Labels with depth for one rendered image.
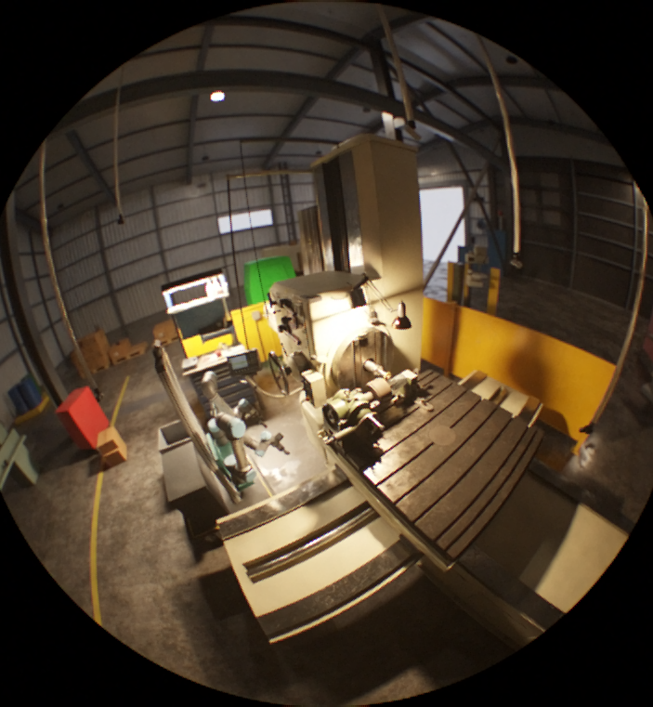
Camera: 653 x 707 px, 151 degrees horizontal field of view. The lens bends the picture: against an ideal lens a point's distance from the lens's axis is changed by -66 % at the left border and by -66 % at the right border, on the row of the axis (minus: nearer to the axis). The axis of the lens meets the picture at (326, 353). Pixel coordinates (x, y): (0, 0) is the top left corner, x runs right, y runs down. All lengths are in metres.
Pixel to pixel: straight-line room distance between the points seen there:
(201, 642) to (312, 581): 1.40
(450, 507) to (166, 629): 2.56
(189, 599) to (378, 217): 3.54
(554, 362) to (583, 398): 0.60
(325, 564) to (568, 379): 3.05
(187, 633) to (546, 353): 4.57
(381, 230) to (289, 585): 2.41
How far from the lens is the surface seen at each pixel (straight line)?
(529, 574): 2.06
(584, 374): 3.33
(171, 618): 2.82
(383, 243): 1.92
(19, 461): 5.94
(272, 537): 1.77
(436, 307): 3.89
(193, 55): 9.04
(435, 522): 1.44
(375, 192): 1.93
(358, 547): 1.66
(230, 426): 1.53
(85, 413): 4.80
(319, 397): 1.79
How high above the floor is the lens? 2.30
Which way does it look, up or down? 28 degrees down
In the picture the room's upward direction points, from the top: 7 degrees counter-clockwise
